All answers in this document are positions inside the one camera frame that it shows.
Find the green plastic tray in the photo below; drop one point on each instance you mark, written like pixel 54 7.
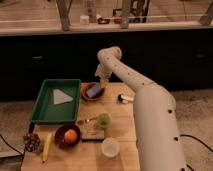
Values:
pixel 45 112

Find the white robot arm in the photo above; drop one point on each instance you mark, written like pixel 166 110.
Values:
pixel 157 135

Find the gold spoon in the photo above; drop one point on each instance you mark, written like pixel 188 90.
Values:
pixel 84 121

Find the dark brown plate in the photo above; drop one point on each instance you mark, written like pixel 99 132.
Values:
pixel 59 136

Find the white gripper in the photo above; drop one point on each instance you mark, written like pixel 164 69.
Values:
pixel 103 73

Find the clear plastic cup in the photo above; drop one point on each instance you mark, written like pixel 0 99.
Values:
pixel 110 147

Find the red bowl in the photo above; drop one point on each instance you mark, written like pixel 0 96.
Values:
pixel 85 87

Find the green cup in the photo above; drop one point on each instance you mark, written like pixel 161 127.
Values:
pixel 103 120

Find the white triangular cloth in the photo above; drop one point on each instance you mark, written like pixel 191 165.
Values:
pixel 59 97

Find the purple grape bunch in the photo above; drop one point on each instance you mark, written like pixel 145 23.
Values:
pixel 31 142

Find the orange peach fruit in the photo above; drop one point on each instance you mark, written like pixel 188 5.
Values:
pixel 70 136

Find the yellow banana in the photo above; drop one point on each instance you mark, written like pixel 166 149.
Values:
pixel 46 147

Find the blue sponge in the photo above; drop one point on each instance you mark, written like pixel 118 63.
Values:
pixel 94 91

